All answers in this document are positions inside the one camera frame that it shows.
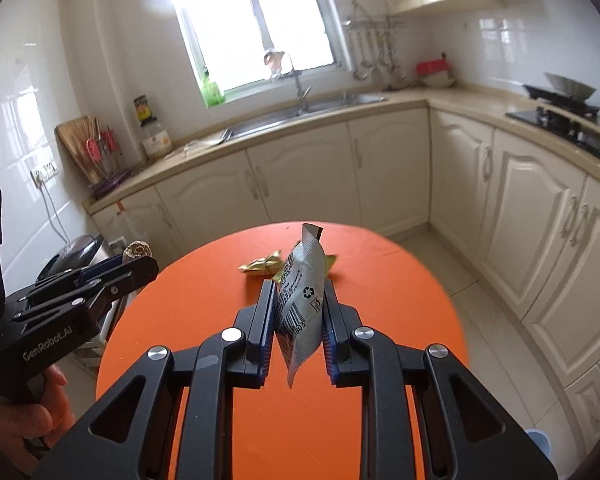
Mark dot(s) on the white wall socket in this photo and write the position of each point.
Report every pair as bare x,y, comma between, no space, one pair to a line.
44,172

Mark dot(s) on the silver electric baking pan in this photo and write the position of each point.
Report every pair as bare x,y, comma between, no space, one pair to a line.
75,250

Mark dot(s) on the dark yellow label sauce bottle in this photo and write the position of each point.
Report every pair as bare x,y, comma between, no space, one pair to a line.
142,110

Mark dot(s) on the purple drip tray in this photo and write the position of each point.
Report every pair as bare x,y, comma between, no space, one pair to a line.
111,184

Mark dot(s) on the orange round table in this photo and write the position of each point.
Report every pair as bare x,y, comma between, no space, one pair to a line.
520,220

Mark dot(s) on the stainless steel double sink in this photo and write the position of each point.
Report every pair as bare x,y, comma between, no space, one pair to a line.
280,120

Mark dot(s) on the green bottle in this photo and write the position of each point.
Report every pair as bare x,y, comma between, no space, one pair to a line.
213,92

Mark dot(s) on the hanging metal spatula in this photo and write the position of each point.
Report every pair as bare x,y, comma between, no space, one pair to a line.
377,62

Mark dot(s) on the hanging metal ladle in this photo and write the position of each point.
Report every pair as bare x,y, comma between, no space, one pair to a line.
360,70

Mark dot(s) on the beige paper roll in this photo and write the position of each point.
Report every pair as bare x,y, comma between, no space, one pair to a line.
136,251

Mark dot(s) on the hanging metal skimmer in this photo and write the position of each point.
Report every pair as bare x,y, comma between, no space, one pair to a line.
396,67

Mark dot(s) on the metal sink faucet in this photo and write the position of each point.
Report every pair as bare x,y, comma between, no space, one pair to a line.
300,92

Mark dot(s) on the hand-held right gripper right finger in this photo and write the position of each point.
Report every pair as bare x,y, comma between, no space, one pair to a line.
330,335

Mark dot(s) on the steel wok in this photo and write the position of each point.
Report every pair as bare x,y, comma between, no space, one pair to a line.
565,87

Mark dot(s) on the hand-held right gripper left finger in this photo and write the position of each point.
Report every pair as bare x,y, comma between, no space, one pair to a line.
267,335

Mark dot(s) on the silver foil packet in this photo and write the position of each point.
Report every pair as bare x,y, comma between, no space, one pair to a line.
302,300

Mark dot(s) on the light blue plastic bin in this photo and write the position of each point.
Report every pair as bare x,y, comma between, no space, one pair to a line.
539,447

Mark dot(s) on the wooden cutting board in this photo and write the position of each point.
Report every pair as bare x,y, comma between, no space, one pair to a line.
72,140

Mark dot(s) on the person's left hand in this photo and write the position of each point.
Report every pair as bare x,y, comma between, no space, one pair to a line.
10,425

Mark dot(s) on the gold crumpled wrapper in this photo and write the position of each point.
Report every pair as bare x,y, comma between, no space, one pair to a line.
260,264

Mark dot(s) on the clear plastic jar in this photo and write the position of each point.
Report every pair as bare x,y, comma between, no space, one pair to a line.
156,144

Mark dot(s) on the kitchen window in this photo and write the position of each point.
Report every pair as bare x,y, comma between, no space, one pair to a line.
250,25

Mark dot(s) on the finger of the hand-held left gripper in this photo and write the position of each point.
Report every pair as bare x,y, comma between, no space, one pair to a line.
100,266
140,272

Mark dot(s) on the red lidded container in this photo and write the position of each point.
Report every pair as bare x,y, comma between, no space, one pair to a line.
432,67

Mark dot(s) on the green snack packet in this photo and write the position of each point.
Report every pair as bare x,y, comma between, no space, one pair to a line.
331,262

